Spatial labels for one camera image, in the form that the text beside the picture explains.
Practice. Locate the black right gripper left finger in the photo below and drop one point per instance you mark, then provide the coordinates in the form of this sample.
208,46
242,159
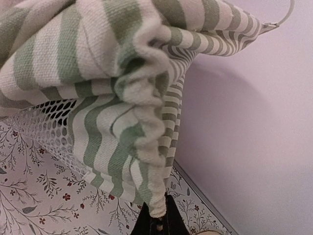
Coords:
147,225

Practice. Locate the round wooden floral plate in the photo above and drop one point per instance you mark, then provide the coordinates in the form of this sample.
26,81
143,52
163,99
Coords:
209,232

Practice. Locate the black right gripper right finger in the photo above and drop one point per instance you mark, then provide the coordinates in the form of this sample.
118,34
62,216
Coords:
172,222

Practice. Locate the floral table mat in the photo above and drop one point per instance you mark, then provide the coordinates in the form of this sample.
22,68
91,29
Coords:
39,195

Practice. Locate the green striped pet tent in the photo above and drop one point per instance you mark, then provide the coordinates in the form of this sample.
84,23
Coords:
117,59

